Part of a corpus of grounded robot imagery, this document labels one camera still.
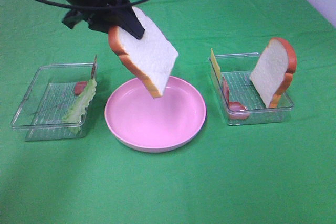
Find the bread slice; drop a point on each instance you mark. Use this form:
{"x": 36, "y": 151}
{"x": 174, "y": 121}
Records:
{"x": 273, "y": 73}
{"x": 151, "y": 58}

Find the bacon strip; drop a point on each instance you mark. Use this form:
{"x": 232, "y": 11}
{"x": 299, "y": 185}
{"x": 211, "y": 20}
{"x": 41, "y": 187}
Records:
{"x": 84, "y": 82}
{"x": 236, "y": 111}

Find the yellow cheese slice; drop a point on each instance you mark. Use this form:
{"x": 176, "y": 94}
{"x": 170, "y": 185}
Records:
{"x": 216, "y": 66}

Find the green lettuce leaf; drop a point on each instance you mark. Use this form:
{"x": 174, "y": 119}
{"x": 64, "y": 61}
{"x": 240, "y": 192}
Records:
{"x": 78, "y": 109}

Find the pink round plate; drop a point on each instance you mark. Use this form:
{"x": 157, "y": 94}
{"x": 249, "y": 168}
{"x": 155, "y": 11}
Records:
{"x": 155, "y": 125}

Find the clear left plastic container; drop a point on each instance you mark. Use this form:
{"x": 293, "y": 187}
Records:
{"x": 51, "y": 93}

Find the clear plastic container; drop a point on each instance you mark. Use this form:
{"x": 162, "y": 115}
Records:
{"x": 236, "y": 68}
{"x": 51, "y": 93}

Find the clear right plastic container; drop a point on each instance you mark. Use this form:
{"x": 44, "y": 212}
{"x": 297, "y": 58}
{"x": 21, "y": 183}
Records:
{"x": 236, "y": 68}

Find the green tablecloth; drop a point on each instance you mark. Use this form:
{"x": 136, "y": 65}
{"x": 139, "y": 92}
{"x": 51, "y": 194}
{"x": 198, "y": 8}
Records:
{"x": 268, "y": 173}

